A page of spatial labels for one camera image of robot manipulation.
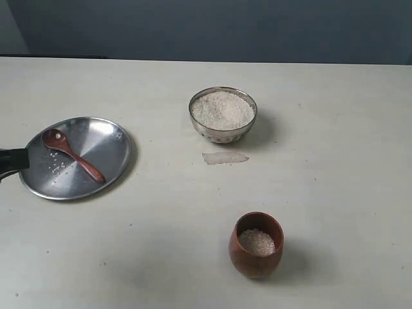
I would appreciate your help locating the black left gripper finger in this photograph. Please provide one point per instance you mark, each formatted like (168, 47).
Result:
(6, 174)
(14, 159)

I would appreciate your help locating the dark red wooden spoon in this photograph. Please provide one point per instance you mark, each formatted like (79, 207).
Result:
(57, 140)

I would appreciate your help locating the brown wooden cup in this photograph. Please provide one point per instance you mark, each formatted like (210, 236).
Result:
(256, 245)

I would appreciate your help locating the steel bowl of rice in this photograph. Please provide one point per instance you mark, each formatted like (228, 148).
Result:
(222, 115)

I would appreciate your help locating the round steel plate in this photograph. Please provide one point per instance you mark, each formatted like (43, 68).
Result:
(55, 175)

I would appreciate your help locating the clear tape piece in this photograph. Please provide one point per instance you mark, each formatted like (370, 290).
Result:
(226, 157)

